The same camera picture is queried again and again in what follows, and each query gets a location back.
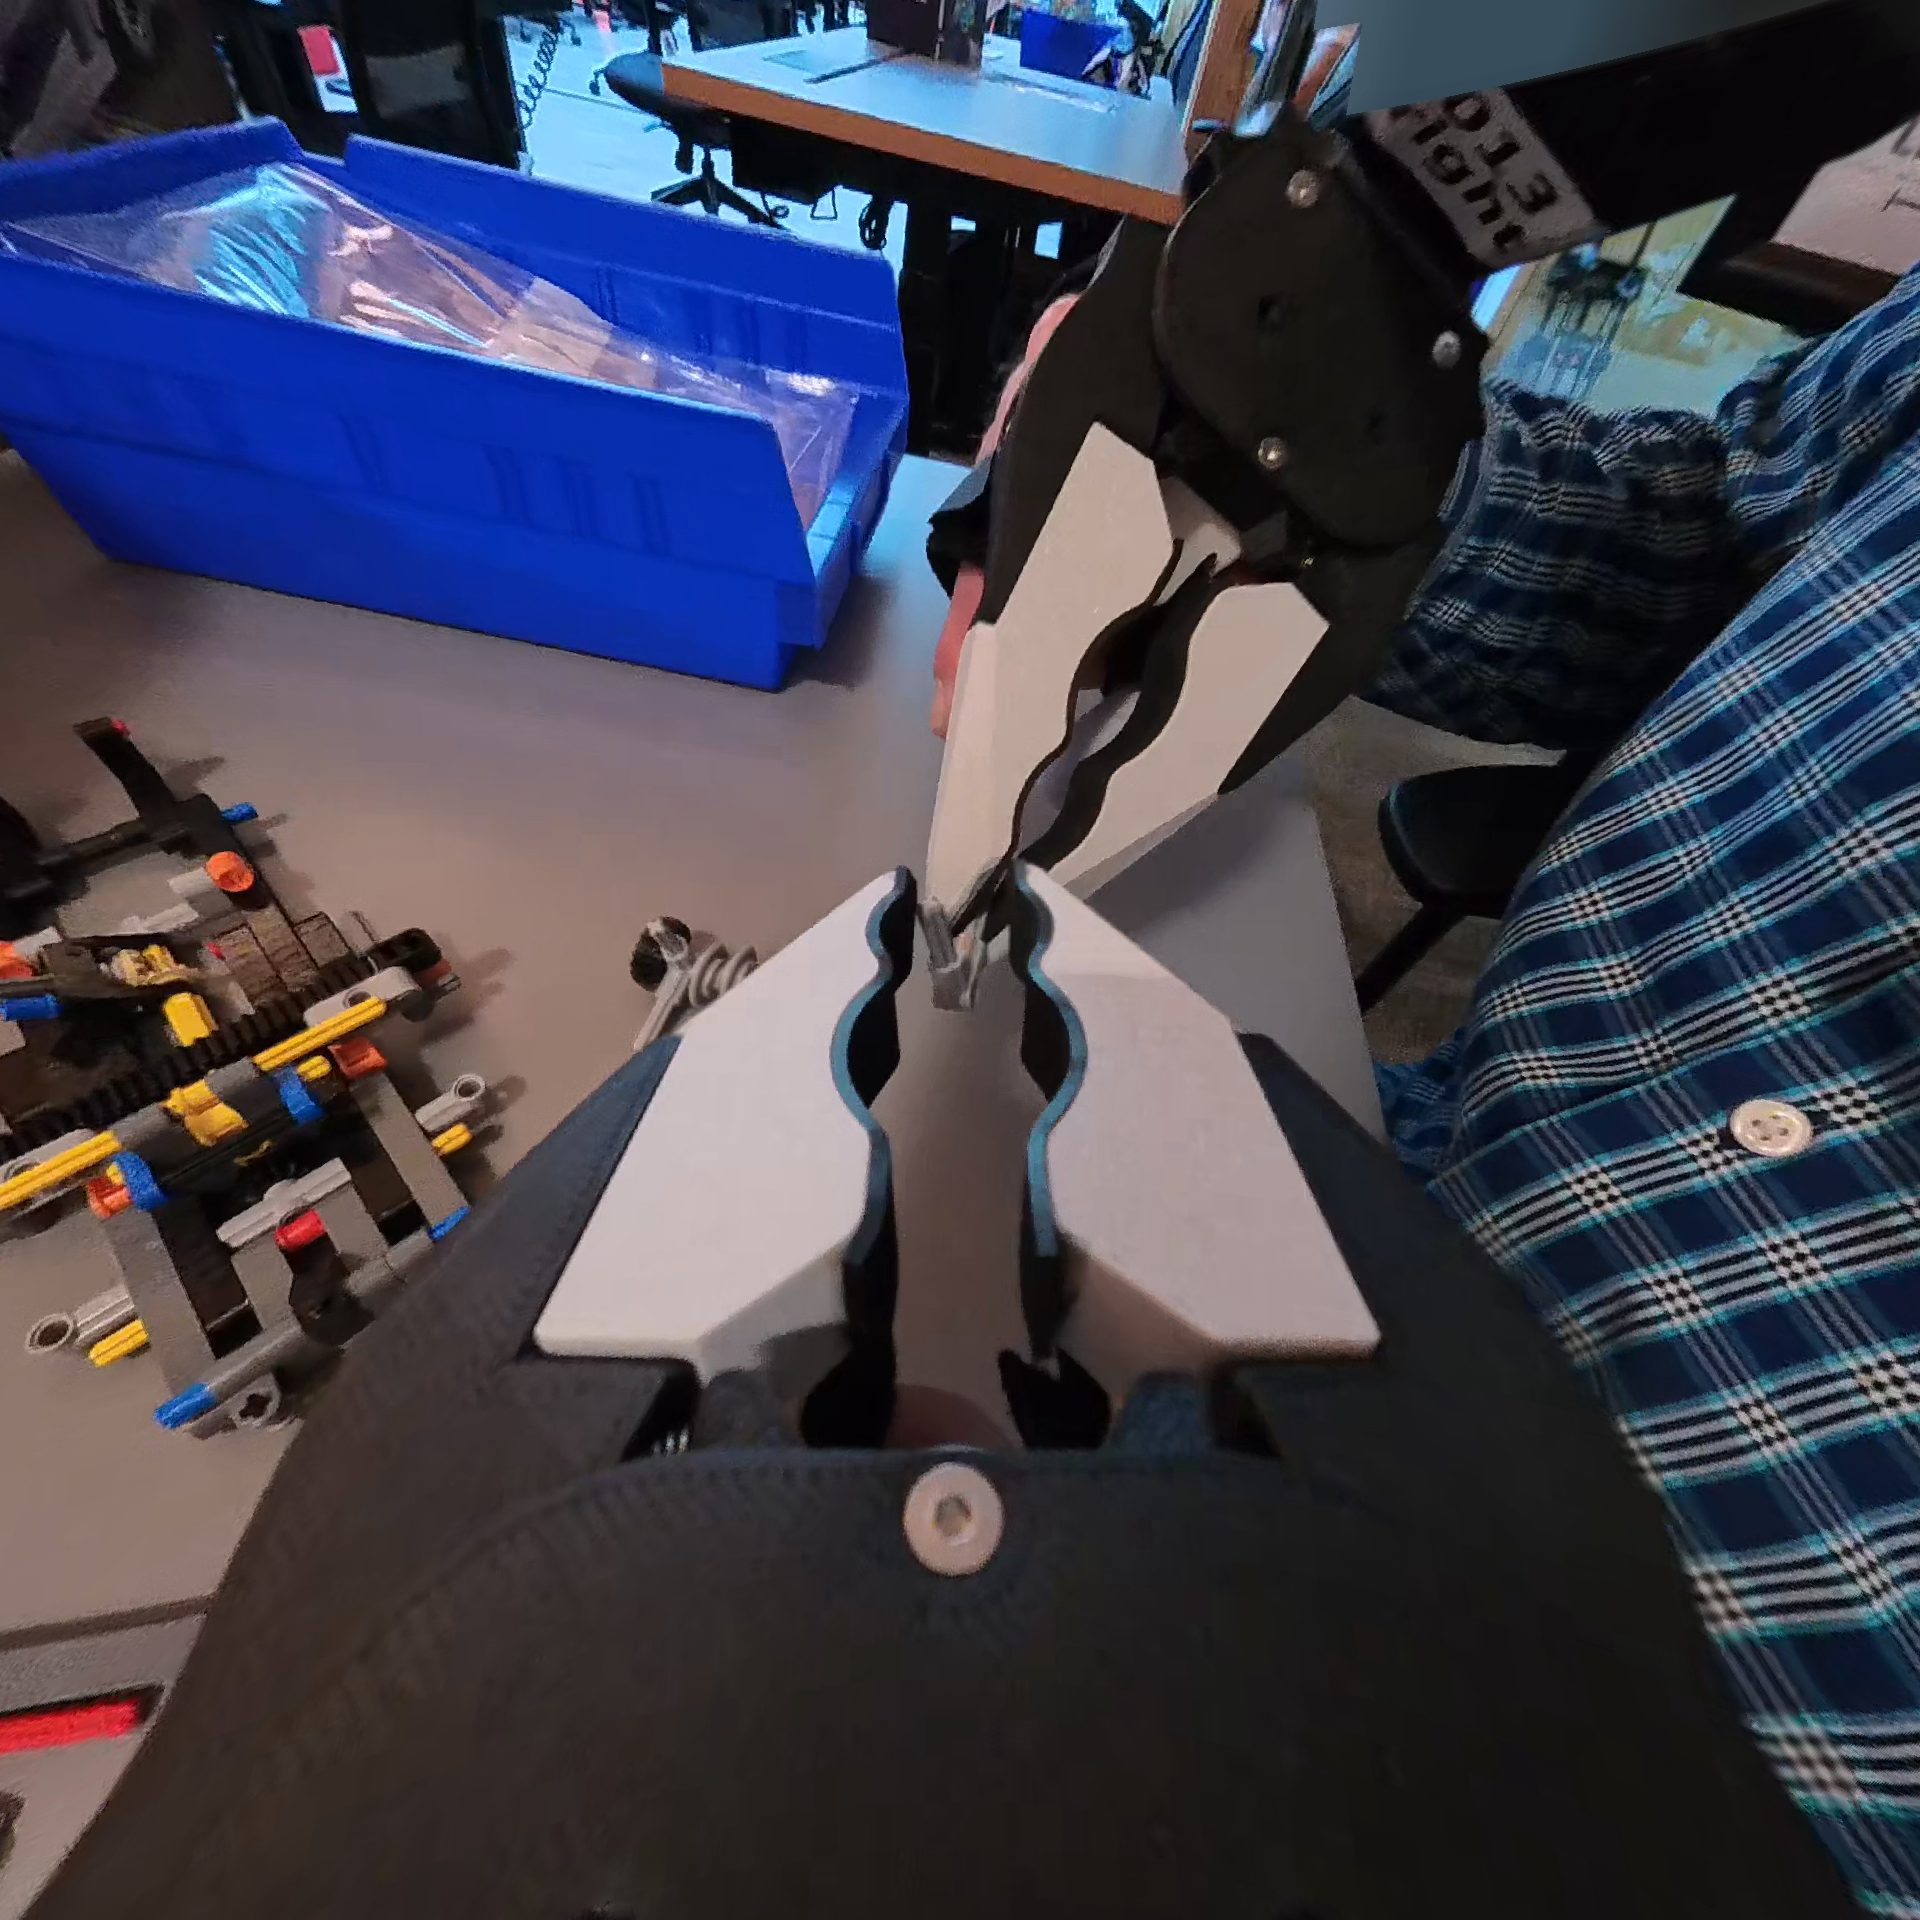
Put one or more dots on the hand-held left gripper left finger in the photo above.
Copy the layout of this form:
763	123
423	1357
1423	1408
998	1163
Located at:
721	1184

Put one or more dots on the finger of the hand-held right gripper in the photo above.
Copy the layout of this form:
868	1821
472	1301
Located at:
1230	675
1037	662

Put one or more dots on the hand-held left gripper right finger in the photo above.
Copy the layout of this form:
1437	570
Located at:
1184	1184

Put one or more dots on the grey lego axle connector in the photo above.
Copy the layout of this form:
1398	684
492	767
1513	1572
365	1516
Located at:
953	960

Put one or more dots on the person's right forearm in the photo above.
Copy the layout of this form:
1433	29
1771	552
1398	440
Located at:
1589	541

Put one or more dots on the lego car chassis assembly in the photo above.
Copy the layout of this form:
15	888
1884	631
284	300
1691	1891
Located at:
224	1079

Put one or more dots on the person's right hand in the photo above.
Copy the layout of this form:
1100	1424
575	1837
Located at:
1014	389

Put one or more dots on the black stool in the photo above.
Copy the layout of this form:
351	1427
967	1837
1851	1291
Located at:
1463	856

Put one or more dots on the small blue bin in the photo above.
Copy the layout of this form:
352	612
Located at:
1069	42

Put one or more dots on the wooden table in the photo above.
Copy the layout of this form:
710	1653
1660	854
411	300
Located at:
961	120

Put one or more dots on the person's plaid shirt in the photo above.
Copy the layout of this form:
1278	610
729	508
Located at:
1724	1200

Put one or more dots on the blue plastic bin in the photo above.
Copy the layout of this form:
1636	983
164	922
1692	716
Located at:
451	494

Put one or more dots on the black office chair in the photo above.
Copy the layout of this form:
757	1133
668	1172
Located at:
699	120

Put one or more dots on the clear plastic sheet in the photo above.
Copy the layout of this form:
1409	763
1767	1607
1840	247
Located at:
451	285

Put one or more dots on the red plastic strip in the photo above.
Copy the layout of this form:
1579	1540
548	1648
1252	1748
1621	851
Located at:
77	1722

